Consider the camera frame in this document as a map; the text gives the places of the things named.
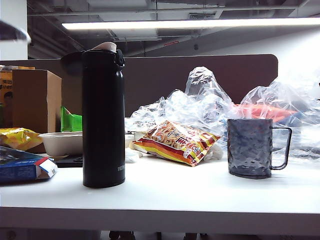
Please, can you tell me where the black thermos flask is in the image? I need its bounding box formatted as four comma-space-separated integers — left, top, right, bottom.
61, 41, 126, 189

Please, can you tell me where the orange yellow snack bag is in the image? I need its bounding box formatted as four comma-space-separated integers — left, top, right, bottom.
132, 120, 222, 168

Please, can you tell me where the small white plastic container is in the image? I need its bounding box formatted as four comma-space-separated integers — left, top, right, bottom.
124, 133, 136, 149

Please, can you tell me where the brown desk partition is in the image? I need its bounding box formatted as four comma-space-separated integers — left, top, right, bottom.
0, 53, 279, 118

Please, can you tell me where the clear crumpled plastic bag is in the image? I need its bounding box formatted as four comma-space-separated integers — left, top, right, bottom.
124, 66, 238, 151

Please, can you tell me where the white crumpled tissue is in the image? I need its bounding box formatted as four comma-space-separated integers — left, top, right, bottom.
124, 147, 144, 165

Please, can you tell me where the white crumpled plastic wrap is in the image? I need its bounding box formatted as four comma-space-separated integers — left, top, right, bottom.
203, 143, 224, 161

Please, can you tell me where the green snack packet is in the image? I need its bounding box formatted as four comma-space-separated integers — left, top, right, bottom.
60, 106, 83, 133

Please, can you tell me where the ceiling strip light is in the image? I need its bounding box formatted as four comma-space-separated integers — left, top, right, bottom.
61, 17, 320, 31

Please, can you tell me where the black phone case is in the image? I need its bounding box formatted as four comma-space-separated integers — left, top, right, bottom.
54, 154, 84, 168

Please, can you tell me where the beige paper pulp bowl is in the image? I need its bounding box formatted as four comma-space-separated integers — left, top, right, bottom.
38, 131, 84, 158

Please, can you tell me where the orange red package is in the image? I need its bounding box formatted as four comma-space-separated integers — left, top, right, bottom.
234, 103, 298, 123

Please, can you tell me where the ceiling air vent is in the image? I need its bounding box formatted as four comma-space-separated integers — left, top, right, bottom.
188, 12, 216, 21

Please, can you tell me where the black chair base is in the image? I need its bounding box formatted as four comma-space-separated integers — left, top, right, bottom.
184, 232, 208, 240
108, 231, 136, 240

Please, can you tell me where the brown cardboard box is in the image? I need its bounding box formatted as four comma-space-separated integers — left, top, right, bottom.
11, 69, 63, 154

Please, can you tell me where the yellow chip bag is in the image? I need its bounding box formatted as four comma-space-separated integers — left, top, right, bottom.
0, 127, 44, 152

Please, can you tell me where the blue cardboard box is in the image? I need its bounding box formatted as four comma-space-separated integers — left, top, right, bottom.
0, 145, 58, 185

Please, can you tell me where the yellow printed box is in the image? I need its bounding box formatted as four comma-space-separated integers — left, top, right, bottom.
0, 65, 36, 128

